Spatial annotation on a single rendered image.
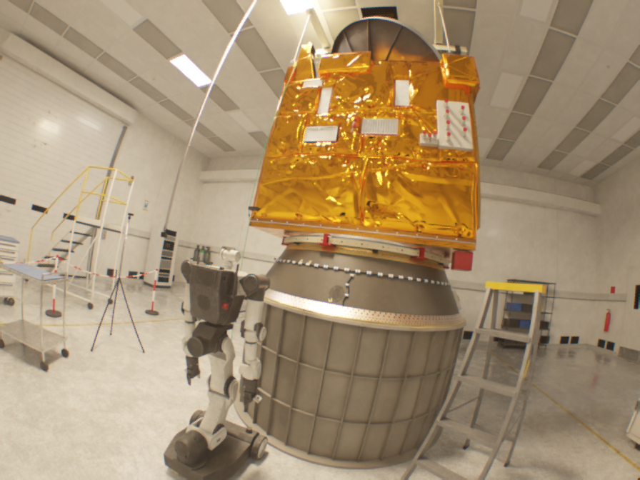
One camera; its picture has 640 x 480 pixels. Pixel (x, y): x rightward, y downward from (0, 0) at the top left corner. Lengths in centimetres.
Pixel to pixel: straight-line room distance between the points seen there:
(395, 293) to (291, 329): 77
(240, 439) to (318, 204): 190
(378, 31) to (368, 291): 289
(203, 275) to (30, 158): 696
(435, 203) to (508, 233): 635
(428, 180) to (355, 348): 135
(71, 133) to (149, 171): 315
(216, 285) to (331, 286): 85
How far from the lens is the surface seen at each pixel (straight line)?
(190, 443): 168
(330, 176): 221
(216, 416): 184
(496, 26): 476
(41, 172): 790
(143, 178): 928
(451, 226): 203
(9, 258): 476
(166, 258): 901
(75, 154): 819
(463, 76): 271
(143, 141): 936
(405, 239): 202
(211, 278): 135
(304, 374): 193
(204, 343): 143
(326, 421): 203
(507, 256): 817
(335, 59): 298
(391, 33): 340
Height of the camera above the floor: 144
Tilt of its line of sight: 7 degrees up
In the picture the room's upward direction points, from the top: 9 degrees clockwise
